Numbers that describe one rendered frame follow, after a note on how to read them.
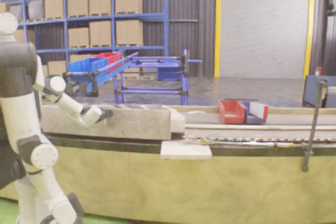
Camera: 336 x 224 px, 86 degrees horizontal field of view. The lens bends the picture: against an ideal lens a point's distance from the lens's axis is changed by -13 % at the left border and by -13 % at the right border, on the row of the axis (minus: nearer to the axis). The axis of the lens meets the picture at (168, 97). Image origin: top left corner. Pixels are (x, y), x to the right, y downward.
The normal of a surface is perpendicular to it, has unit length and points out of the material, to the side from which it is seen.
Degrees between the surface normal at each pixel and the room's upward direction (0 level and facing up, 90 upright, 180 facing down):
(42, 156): 91
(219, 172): 90
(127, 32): 90
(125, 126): 80
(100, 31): 90
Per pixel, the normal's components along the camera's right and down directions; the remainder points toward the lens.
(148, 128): -0.10, 0.05
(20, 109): 0.74, 0.16
